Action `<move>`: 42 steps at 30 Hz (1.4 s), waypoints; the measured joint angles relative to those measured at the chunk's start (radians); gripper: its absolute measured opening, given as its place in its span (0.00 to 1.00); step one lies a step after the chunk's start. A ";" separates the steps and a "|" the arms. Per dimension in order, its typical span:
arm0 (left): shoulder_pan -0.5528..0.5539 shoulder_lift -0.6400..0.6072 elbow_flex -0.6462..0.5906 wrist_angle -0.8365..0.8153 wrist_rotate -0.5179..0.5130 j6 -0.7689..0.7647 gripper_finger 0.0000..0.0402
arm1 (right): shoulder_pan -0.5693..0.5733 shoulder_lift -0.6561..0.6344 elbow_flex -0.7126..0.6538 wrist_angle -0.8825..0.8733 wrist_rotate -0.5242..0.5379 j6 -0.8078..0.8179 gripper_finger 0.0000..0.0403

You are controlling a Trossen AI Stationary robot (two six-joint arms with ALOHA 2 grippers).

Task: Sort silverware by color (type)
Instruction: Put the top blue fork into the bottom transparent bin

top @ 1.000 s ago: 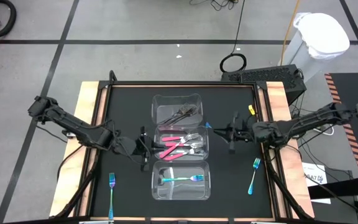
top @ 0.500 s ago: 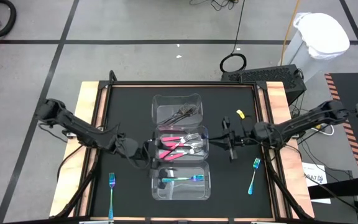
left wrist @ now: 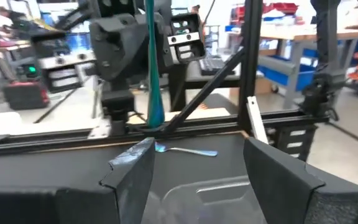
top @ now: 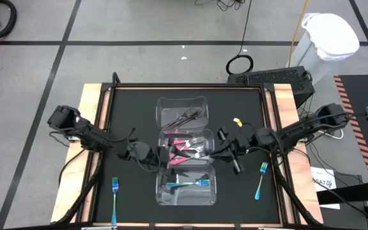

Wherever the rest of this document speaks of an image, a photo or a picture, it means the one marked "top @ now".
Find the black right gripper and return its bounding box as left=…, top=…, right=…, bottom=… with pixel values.
left=210, top=126, right=256, bottom=176

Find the black perforated computer case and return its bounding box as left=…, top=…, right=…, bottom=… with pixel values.
left=227, top=66, right=316, bottom=109

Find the clear plastic bin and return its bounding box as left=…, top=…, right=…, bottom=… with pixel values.
left=155, top=164, right=217, bottom=206
left=155, top=95, right=209, bottom=130
left=158, top=128, right=216, bottom=165

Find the black floor mat striped edge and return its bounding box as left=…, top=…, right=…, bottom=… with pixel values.
left=333, top=74, right=368, bottom=182

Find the coiled black floor cable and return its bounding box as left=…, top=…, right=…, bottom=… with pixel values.
left=225, top=0, right=254, bottom=75

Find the black cable bundle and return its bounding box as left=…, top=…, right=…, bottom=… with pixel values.
left=194, top=0, right=245, bottom=12

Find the black table mat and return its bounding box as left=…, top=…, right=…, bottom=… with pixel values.
left=96, top=88, right=280, bottom=224

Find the black metal beam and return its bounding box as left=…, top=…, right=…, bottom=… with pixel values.
left=316, top=180, right=368, bottom=205

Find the black metal fork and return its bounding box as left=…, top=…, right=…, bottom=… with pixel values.
left=171, top=107, right=201, bottom=124
left=164, top=110, right=203, bottom=128
left=171, top=110, right=204, bottom=128
left=167, top=107, right=203, bottom=126

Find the white paper sign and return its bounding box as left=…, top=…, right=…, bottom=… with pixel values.
left=310, top=167, right=341, bottom=210

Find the yellow floor cable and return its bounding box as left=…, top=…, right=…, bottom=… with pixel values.
left=287, top=0, right=309, bottom=68

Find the white cable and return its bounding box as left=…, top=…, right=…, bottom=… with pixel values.
left=319, top=127, right=344, bottom=141

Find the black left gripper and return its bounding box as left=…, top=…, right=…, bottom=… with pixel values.
left=151, top=146, right=185, bottom=165

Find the trash can with white bag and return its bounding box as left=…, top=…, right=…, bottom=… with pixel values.
left=289, top=11, right=361, bottom=86

